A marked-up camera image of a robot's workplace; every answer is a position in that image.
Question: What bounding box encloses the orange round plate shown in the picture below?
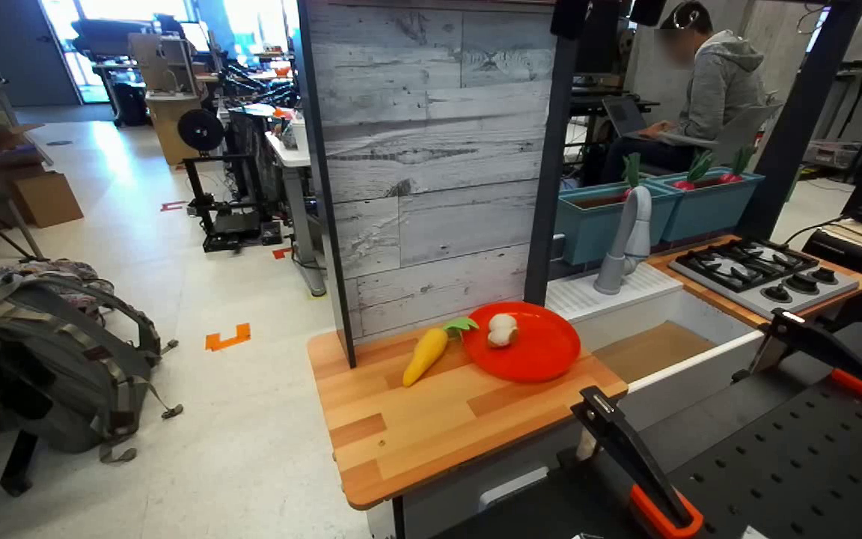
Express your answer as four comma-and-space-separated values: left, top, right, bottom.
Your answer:
463, 299, 583, 386

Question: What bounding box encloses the wooden butcher block counter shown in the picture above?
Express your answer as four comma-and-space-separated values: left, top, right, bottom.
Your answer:
306, 327, 632, 513

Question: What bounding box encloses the yellow plush carrot toy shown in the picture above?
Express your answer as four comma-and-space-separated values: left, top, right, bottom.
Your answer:
400, 315, 482, 390

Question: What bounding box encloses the grey wood backdrop panel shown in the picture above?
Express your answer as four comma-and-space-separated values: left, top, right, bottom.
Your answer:
297, 0, 578, 371

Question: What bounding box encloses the white desk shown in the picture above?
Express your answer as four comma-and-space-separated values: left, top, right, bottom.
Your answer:
261, 125, 330, 299

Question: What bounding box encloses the blue plastic bin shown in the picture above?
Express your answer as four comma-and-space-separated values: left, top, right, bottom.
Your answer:
648, 167, 770, 248
554, 178, 678, 270

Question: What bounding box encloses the white toy sink basin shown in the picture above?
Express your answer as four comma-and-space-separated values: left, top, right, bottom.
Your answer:
544, 263, 770, 432

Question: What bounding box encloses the black equipment stand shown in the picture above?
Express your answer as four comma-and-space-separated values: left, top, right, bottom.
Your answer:
174, 103, 285, 254

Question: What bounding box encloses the open laptop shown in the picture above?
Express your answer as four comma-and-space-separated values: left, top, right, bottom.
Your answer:
599, 92, 716, 154

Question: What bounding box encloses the wooden cabinet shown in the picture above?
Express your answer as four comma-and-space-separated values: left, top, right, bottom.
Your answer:
128, 31, 220, 167

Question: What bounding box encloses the toy stove top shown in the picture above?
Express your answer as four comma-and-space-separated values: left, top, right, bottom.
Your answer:
671, 238, 862, 321

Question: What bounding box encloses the person in grey hoodie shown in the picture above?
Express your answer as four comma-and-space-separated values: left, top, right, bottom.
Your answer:
603, 0, 783, 187

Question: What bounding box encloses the grey backpack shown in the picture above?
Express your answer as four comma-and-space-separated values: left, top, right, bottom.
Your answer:
0, 254, 186, 468

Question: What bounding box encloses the cardboard box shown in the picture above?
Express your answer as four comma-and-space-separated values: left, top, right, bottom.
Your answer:
6, 164, 87, 230

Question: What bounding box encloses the black clamp orange handle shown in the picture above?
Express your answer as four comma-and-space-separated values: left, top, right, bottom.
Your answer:
749, 309, 862, 407
568, 386, 708, 539

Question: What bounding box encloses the black frame post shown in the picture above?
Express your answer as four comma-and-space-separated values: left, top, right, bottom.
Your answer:
734, 0, 862, 242

